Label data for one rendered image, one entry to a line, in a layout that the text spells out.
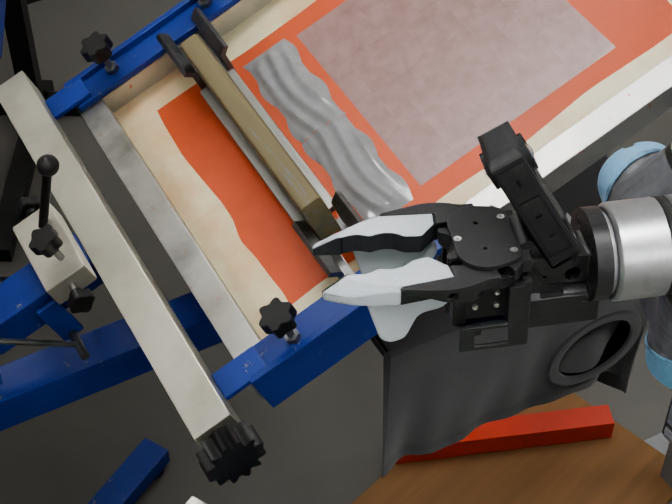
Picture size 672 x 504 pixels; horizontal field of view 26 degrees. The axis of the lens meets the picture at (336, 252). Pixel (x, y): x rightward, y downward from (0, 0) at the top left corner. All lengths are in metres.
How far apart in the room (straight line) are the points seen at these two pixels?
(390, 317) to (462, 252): 0.07
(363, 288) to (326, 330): 0.66
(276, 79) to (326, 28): 0.10
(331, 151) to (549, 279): 0.83
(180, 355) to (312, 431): 1.34
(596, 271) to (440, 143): 0.80
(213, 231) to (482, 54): 0.42
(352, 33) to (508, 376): 0.55
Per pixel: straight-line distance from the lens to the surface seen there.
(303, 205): 1.73
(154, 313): 1.76
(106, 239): 1.85
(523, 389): 2.23
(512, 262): 1.04
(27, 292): 1.87
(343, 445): 3.02
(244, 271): 1.84
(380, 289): 1.02
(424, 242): 1.08
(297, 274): 1.81
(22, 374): 2.00
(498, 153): 1.01
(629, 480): 3.00
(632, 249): 1.07
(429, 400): 2.08
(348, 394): 3.09
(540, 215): 1.04
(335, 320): 1.69
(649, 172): 1.26
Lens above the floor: 2.45
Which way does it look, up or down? 47 degrees down
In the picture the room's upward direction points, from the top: straight up
